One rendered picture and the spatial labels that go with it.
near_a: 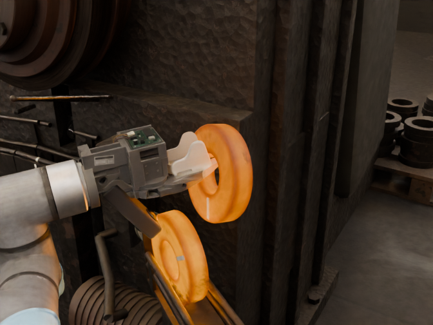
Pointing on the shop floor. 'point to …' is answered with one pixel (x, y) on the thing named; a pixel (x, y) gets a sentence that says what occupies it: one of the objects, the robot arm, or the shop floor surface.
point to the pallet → (407, 149)
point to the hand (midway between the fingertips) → (216, 162)
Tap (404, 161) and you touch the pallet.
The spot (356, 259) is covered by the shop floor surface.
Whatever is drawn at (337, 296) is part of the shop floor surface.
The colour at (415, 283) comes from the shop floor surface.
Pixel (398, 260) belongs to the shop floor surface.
